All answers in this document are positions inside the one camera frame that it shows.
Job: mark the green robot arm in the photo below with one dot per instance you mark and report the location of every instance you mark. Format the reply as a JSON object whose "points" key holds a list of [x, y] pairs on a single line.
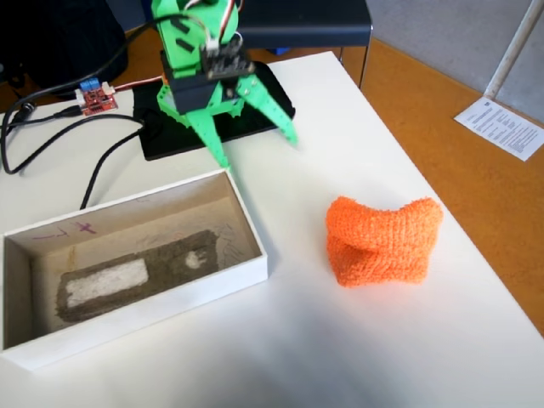
{"points": [[187, 6]]}

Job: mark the red controller board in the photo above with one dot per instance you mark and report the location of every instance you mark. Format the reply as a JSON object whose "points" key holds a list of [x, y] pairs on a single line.
{"points": [[98, 102]]}

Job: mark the small blue object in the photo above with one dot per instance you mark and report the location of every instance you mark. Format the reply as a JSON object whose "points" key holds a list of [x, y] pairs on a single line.
{"points": [[278, 50]]}

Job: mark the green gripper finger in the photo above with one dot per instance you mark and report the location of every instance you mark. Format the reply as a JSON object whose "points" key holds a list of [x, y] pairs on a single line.
{"points": [[212, 140], [272, 110]]}

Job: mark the black bag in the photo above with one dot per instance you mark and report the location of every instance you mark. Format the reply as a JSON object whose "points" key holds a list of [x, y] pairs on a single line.
{"points": [[55, 34]]}

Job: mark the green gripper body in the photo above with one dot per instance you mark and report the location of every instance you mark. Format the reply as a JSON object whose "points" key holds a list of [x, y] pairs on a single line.
{"points": [[196, 99]]}

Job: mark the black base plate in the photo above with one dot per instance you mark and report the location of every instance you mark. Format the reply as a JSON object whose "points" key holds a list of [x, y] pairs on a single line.
{"points": [[272, 85]]}

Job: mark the black camera circuit board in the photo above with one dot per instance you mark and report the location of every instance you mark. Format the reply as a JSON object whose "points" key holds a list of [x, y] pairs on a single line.
{"points": [[227, 59]]}

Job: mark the white open cardboard box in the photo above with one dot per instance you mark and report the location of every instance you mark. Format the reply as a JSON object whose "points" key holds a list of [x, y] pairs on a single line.
{"points": [[140, 314]]}

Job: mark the orange knitted cloth bundle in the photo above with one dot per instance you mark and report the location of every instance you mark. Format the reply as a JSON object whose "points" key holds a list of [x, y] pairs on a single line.
{"points": [[382, 242]]}

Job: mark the white printed paper sheet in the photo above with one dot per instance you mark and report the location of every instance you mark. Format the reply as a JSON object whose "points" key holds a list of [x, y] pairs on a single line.
{"points": [[503, 127]]}

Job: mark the black chair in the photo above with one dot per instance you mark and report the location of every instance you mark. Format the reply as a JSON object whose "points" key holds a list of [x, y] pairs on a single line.
{"points": [[306, 21]]}

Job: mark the white metal pole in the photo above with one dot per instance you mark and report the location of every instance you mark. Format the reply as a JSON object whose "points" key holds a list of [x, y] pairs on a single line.
{"points": [[510, 47]]}

